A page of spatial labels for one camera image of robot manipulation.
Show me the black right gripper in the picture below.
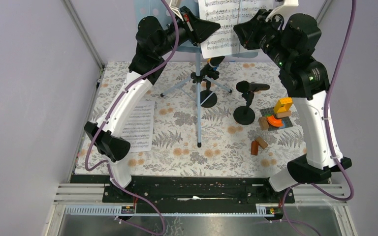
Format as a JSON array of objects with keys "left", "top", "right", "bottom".
[{"left": 232, "top": 9, "right": 291, "bottom": 69}]

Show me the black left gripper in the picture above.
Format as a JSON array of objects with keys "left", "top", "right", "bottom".
[{"left": 154, "top": 5, "right": 220, "bottom": 57}]

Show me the light blue music stand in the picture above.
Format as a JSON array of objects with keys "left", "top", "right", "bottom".
[{"left": 133, "top": 0, "right": 265, "bottom": 148}]

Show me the sheet music page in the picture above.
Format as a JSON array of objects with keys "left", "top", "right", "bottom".
[
  {"left": 198, "top": 0, "right": 275, "bottom": 59},
  {"left": 121, "top": 101, "right": 155, "bottom": 152}
]

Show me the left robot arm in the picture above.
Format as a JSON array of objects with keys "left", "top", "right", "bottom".
[{"left": 84, "top": 6, "right": 221, "bottom": 202}]

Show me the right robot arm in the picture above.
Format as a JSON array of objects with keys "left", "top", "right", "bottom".
[{"left": 233, "top": 9, "right": 352, "bottom": 203}]

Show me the rear black microphone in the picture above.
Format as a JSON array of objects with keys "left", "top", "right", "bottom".
[{"left": 200, "top": 56, "right": 225, "bottom": 80}]

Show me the black microphone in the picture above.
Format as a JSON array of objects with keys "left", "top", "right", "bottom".
[
  {"left": 200, "top": 56, "right": 225, "bottom": 80},
  {"left": 236, "top": 81, "right": 270, "bottom": 93}
]

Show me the front black microphone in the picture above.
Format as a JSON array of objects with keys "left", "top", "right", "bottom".
[{"left": 236, "top": 81, "right": 270, "bottom": 93}]

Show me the yellow toy block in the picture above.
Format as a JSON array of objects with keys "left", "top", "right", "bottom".
[{"left": 273, "top": 97, "right": 293, "bottom": 114}]

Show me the front black microphone stand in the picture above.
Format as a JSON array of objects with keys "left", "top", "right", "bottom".
[{"left": 233, "top": 91, "right": 255, "bottom": 125}]

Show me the floral patterned tablecloth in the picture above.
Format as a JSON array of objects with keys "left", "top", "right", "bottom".
[{"left": 91, "top": 62, "right": 307, "bottom": 177}]

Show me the tan toy brick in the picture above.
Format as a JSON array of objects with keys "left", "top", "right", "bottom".
[{"left": 258, "top": 117, "right": 270, "bottom": 130}]

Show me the tan brick under yellow block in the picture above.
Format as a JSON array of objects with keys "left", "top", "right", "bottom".
[{"left": 275, "top": 111, "right": 292, "bottom": 119}]

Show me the orange curved toy block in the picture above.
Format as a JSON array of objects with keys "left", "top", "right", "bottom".
[{"left": 266, "top": 115, "right": 284, "bottom": 127}]

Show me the light brown toy brick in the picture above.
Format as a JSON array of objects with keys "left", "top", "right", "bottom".
[{"left": 255, "top": 136, "right": 269, "bottom": 149}]

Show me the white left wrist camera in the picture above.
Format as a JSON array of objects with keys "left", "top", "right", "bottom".
[{"left": 168, "top": 0, "right": 188, "bottom": 17}]

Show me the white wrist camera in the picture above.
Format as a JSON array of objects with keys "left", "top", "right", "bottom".
[
  {"left": 265, "top": 0, "right": 299, "bottom": 21},
  {"left": 168, "top": 0, "right": 188, "bottom": 17}
]

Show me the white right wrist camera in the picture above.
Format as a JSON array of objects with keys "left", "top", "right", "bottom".
[{"left": 265, "top": 0, "right": 299, "bottom": 21}]

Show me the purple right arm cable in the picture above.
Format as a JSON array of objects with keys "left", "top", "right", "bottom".
[{"left": 282, "top": 0, "right": 357, "bottom": 236}]

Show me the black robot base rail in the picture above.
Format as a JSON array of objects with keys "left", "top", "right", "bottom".
[{"left": 57, "top": 175, "right": 320, "bottom": 216}]

